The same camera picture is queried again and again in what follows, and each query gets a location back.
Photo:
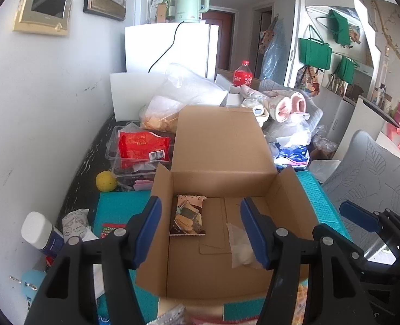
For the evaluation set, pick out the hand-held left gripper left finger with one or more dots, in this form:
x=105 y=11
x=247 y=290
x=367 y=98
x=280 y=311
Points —
x=149 y=230

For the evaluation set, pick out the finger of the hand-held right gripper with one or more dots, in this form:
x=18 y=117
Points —
x=342 y=238
x=357 y=215

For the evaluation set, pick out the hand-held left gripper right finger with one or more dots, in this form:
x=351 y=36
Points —
x=254 y=233

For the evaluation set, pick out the clear plastic snack packet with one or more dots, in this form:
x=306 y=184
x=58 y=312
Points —
x=240 y=250

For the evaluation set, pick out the brown snack packet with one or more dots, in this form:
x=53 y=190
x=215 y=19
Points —
x=188 y=215

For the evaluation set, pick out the brown cardboard box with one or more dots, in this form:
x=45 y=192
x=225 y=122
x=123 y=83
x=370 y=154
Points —
x=220 y=142

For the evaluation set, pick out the teal mat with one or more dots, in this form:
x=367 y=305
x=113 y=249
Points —
x=321 y=206

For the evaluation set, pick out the red printed leaflet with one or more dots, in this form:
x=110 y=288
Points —
x=110 y=231

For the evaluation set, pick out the grey chair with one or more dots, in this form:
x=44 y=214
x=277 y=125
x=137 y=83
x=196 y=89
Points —
x=369 y=169

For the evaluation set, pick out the clear plastic container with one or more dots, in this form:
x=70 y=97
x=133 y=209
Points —
x=132 y=172

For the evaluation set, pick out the yellow ball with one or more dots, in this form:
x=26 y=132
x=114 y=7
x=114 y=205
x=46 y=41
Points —
x=105 y=181

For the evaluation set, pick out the white paper sheet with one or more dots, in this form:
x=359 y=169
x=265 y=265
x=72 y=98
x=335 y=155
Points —
x=98 y=281

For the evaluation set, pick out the crumpled white paper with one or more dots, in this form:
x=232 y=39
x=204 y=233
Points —
x=76 y=223

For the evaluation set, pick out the red snack packet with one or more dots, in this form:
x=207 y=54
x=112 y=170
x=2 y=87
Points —
x=142 y=145

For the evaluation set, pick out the blue and white packet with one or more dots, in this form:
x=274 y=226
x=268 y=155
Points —
x=293 y=157

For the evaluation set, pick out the white-capped blue bottle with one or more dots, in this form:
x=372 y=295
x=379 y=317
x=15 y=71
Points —
x=37 y=230

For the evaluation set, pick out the pink plush slippers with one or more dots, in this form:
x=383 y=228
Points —
x=288 y=105

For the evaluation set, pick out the light blue round toy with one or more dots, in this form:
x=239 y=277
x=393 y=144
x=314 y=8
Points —
x=30 y=287

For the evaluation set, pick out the white foam board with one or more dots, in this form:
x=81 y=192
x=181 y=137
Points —
x=128 y=94

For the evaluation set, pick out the floral bag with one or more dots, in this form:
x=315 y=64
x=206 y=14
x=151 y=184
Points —
x=308 y=81

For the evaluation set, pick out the clear bag of chips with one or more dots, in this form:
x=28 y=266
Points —
x=186 y=88

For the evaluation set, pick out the cola bottle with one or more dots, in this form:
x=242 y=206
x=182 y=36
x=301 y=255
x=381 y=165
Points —
x=242 y=76

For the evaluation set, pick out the large green tote bag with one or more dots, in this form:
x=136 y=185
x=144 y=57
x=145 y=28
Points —
x=315 y=54

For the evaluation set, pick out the bamboo branch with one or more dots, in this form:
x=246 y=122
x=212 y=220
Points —
x=394 y=45

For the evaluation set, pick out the blue plastic bag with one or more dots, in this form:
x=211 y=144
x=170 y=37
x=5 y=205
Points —
x=274 y=54

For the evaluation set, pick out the white refrigerator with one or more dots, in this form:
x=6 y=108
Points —
x=152 y=44

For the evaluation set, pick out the brown door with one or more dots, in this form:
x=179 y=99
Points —
x=220 y=40

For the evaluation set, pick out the green electric kettle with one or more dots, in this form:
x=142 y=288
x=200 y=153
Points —
x=188 y=5

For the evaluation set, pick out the green carton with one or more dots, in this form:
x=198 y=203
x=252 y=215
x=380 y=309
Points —
x=162 y=1

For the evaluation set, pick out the wall intercom panel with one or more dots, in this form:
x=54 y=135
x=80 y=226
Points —
x=44 y=5

